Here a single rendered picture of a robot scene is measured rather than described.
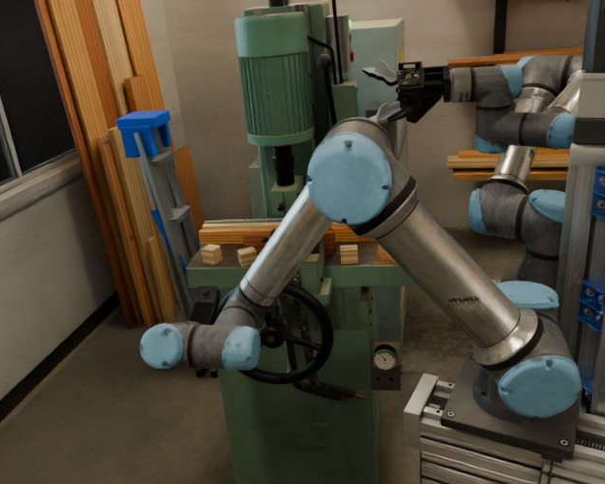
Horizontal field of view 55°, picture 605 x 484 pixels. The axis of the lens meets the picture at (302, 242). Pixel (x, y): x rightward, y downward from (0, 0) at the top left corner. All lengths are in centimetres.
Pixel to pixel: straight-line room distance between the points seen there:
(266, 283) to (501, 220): 70
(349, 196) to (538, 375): 38
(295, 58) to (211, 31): 260
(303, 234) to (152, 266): 208
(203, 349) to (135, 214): 200
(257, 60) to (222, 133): 270
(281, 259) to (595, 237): 59
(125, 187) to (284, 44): 164
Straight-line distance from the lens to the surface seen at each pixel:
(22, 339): 285
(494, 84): 138
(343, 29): 178
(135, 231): 299
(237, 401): 178
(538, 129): 137
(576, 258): 124
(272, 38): 144
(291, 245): 101
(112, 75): 320
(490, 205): 154
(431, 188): 397
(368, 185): 78
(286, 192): 155
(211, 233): 169
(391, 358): 155
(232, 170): 418
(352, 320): 156
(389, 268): 149
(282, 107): 147
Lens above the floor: 155
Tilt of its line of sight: 23 degrees down
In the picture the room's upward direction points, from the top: 5 degrees counter-clockwise
